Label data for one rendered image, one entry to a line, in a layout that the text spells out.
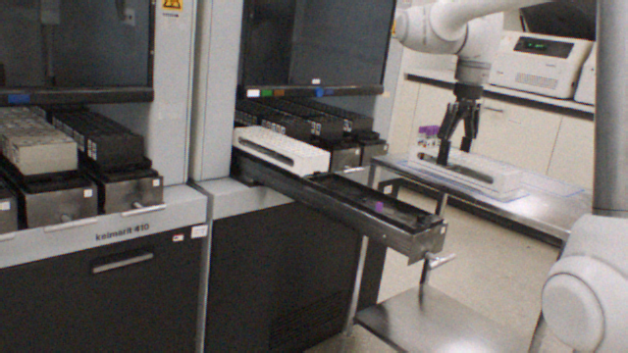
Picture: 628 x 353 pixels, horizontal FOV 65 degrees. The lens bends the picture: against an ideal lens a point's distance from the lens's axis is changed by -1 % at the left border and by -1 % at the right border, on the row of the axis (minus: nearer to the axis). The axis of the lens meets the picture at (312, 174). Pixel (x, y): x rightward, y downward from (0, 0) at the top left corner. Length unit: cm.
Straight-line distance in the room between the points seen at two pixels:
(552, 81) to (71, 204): 284
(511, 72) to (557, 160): 63
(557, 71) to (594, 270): 265
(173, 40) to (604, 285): 98
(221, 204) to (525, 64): 251
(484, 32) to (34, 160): 107
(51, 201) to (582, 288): 94
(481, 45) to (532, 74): 208
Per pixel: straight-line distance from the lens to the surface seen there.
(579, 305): 77
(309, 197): 120
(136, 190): 117
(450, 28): 125
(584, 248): 81
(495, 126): 351
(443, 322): 179
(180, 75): 126
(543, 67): 340
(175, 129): 128
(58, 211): 112
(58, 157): 116
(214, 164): 137
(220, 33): 130
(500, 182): 134
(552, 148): 339
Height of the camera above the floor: 120
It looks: 18 degrees down
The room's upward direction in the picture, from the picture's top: 8 degrees clockwise
